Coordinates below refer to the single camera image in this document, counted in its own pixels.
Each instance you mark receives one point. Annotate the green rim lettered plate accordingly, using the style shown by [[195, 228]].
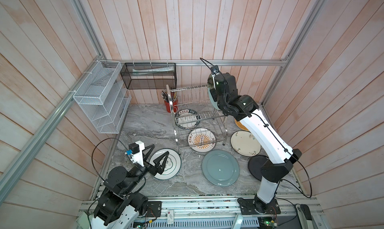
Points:
[[187, 119]]

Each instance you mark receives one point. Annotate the yellow woven coaster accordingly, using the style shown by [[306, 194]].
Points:
[[241, 126]]

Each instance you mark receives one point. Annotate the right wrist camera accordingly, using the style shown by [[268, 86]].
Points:
[[215, 70]]

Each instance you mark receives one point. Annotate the light blue flower plate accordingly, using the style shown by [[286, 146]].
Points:
[[211, 100]]

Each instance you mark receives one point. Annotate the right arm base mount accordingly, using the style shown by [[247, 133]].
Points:
[[257, 207]]

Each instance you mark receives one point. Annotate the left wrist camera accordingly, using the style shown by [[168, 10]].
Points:
[[135, 153]]

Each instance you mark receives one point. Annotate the white wire mesh shelf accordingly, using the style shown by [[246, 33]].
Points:
[[102, 97]]

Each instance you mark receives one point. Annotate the black round plate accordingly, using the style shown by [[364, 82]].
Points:
[[255, 164]]

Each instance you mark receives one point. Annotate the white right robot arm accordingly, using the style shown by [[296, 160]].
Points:
[[281, 156]]

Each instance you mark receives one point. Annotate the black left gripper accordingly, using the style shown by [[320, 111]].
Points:
[[152, 169]]

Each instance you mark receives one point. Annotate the stainless steel dish rack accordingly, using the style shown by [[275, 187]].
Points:
[[197, 98]]

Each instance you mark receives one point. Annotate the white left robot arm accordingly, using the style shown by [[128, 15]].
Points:
[[119, 206]]

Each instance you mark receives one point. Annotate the bundle of pens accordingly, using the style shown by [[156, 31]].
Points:
[[165, 96]]

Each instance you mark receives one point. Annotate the aluminium front rail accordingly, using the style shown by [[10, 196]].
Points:
[[225, 206]]

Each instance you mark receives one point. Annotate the black mesh wall basket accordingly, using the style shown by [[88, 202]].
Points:
[[137, 76]]

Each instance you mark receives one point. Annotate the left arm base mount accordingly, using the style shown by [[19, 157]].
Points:
[[150, 209]]

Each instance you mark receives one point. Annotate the white green clover plate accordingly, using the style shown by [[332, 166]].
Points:
[[172, 166]]

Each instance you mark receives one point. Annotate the cream floral plate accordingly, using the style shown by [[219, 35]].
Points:
[[245, 144]]

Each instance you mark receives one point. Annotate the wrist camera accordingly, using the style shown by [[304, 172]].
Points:
[[135, 153], [215, 70]]

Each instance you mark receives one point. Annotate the large teal plate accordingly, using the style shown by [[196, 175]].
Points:
[[220, 168]]

